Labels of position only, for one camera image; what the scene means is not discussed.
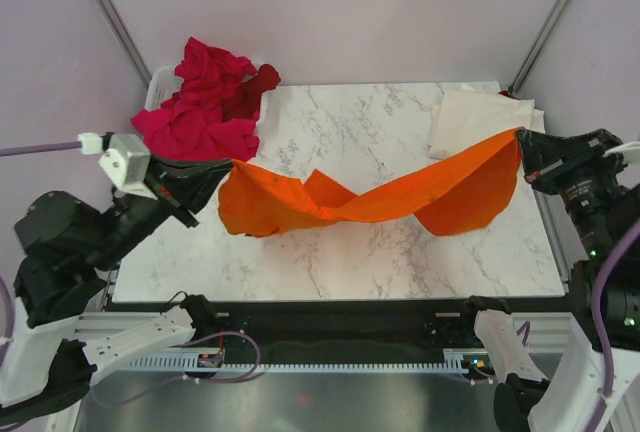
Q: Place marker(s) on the orange t shirt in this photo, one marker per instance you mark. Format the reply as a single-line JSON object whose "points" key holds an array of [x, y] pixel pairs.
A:
{"points": [[460, 194]]}

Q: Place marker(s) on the folded white t shirt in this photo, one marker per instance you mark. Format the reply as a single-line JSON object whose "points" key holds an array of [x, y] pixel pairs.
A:
{"points": [[537, 121]]}

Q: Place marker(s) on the white laundry basket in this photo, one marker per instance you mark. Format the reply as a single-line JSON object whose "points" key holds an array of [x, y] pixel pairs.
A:
{"points": [[164, 83]]}

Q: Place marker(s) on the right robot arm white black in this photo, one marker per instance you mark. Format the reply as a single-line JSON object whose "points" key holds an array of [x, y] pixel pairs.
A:
{"points": [[601, 357]]}

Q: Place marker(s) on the pink red t shirt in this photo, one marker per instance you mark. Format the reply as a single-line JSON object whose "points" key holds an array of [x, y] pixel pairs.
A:
{"points": [[197, 122]]}

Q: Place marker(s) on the folded cream t shirt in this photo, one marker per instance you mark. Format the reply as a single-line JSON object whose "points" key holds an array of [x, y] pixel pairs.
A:
{"points": [[466, 118]]}

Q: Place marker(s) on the left aluminium frame post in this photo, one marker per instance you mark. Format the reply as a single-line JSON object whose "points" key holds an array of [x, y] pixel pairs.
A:
{"points": [[120, 30]]}

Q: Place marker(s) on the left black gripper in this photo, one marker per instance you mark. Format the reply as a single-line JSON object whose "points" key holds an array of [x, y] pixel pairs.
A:
{"points": [[185, 183]]}

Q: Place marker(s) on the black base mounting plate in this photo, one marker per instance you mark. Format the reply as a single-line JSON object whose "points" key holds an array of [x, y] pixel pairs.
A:
{"points": [[342, 331]]}

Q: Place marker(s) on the white slotted cable duct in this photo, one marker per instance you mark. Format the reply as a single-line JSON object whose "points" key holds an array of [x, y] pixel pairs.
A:
{"points": [[453, 362]]}

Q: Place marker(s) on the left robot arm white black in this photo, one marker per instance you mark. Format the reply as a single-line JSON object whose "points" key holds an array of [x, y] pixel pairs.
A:
{"points": [[44, 368]]}

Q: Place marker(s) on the right aluminium frame post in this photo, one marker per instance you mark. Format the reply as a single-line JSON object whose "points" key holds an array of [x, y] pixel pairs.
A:
{"points": [[540, 43]]}

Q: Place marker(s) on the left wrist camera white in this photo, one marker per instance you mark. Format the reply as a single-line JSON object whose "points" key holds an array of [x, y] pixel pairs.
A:
{"points": [[124, 158]]}

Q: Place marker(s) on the left aluminium side rail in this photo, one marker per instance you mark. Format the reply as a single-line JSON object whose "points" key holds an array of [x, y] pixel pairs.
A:
{"points": [[110, 277]]}

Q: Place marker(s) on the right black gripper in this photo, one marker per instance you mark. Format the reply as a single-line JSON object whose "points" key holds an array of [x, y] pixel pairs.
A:
{"points": [[551, 158]]}

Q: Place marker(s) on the aluminium frame post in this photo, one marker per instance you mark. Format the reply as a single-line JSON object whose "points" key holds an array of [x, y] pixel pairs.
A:
{"points": [[120, 30], [540, 43]]}

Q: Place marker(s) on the dark red t shirt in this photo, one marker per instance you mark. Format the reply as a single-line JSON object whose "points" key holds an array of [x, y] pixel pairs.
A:
{"points": [[246, 101]]}

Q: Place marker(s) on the aluminium cross extrusion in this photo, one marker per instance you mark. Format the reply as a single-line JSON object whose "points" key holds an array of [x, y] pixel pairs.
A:
{"points": [[130, 324]]}

